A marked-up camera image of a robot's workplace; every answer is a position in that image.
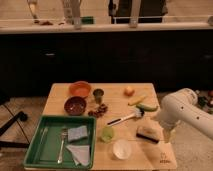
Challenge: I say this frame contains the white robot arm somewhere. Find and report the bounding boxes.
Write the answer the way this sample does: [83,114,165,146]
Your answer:
[155,88,213,143]

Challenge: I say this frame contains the dark purple bowl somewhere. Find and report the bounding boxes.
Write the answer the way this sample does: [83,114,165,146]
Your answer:
[64,96,87,116]

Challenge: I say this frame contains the orange bowl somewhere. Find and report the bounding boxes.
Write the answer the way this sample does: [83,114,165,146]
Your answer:
[69,81,91,98]

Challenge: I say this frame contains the green plastic cup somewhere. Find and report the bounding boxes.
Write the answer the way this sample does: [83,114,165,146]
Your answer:
[101,127,114,143]

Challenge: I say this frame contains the brown dried clump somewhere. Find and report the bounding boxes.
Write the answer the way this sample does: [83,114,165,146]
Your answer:
[88,104,108,118]

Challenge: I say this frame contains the small metal cup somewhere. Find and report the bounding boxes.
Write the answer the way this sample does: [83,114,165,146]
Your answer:
[93,89,104,104]

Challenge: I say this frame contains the grey folded cloth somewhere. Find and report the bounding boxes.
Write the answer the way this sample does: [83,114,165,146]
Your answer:
[66,145,90,166]

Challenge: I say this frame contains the silver fork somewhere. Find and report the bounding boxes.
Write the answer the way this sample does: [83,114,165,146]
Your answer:
[57,129,68,164]

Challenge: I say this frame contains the green plastic tray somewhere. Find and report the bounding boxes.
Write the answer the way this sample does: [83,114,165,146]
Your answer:
[23,115,96,170]

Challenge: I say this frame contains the silver knife in tray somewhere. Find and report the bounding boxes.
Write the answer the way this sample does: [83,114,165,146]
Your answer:
[38,127,48,150]

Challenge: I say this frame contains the black stand legs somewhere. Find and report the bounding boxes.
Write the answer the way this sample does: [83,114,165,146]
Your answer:
[0,89,31,149]

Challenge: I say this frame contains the black handled dish brush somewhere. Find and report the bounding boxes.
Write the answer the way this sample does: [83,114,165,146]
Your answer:
[107,109,144,126]

